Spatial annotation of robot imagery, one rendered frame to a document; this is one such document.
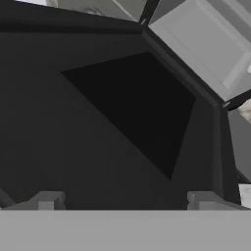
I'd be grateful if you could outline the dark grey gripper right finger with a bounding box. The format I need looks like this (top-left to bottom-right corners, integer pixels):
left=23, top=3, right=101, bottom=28
left=186, top=190, right=251, bottom=211

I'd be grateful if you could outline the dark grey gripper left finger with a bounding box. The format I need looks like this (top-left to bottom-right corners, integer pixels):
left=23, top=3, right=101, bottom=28
left=0, top=190, right=67, bottom=211

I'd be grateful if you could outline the grey panelled cupboard door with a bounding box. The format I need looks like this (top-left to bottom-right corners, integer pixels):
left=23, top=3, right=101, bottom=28
left=147, top=0, right=251, bottom=103
left=44, top=0, right=149, bottom=24
left=227, top=97, right=251, bottom=184

